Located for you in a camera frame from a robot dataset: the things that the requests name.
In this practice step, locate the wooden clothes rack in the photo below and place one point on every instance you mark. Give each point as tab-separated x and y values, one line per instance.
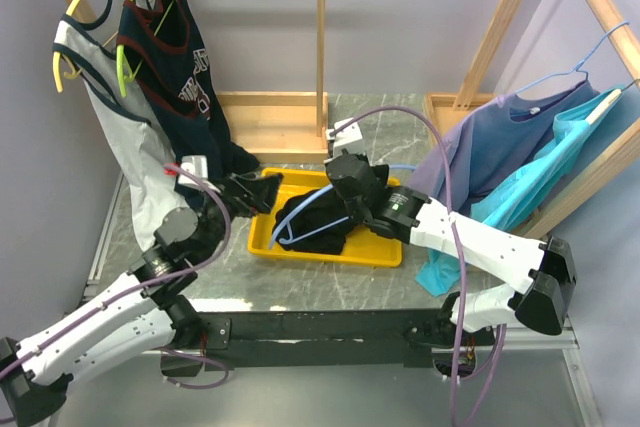
277	127
556	206

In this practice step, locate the cyan shirt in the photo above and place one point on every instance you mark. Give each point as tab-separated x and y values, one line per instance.
516	197

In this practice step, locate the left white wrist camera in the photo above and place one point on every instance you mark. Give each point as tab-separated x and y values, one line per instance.
196	165

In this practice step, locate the light blue hanger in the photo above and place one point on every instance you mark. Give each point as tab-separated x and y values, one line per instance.
315	222

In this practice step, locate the left wooden clothes rack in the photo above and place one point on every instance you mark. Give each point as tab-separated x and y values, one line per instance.
277	127

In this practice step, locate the white tank top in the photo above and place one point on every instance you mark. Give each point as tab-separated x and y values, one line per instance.
135	136

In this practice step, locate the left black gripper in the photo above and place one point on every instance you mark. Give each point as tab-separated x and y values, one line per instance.
258	193

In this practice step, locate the yellow hanger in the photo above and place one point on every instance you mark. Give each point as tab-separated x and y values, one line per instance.
85	20

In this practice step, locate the yellow plastic tray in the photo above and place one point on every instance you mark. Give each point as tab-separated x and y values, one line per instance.
362	247

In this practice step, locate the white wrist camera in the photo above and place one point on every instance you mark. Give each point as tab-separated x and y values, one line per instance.
345	137
196	165

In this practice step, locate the black tank top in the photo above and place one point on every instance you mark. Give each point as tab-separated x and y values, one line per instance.
309	223

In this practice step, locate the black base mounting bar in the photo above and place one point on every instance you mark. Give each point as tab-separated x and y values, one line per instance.
319	338

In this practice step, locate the right wooden clothes rack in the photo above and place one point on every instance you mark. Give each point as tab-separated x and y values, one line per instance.
556	206

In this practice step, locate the green hanger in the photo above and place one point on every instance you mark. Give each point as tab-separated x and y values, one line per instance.
141	39

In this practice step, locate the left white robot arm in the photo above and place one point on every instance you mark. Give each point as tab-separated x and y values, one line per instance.
143	309

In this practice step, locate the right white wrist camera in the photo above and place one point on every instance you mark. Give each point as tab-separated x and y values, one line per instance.
345	137

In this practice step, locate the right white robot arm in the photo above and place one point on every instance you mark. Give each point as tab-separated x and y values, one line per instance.
538	278

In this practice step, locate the navy jersey tank top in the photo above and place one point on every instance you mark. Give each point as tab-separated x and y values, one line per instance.
184	101

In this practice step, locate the purple blue shirt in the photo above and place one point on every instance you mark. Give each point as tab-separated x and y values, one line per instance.
491	143

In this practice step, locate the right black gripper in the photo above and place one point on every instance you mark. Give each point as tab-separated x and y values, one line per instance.
359	157

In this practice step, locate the wooden hanger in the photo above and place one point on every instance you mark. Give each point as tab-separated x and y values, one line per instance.
608	101

